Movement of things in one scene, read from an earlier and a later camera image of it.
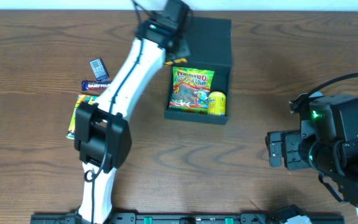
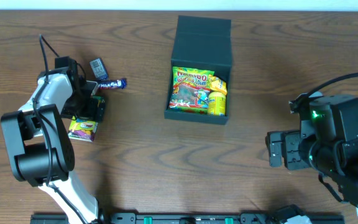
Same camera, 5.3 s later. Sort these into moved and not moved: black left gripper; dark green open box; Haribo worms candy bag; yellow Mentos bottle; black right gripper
Moved: black left gripper
Not moved: Haribo worms candy bag; yellow Mentos bottle; dark green open box; black right gripper
